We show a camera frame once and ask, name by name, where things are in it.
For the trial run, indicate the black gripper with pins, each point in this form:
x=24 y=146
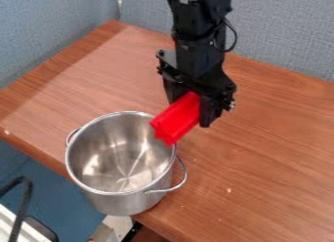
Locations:
x=191 y=68

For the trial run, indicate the metal pot with handles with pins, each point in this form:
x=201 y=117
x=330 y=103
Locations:
x=119 y=164

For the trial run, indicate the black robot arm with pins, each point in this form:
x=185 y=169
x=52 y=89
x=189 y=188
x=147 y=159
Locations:
x=199 y=19

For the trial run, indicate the white ribbed appliance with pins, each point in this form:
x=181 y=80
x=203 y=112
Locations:
x=32 y=231

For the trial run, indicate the white bracket under table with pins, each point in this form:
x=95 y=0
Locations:
x=113 y=229

